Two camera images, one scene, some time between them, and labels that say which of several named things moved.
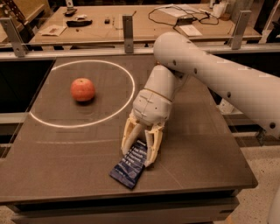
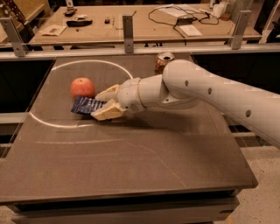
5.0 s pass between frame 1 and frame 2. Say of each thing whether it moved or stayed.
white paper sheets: stayed
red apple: stayed
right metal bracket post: stayed
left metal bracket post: stayed
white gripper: moved
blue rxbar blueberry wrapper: moved
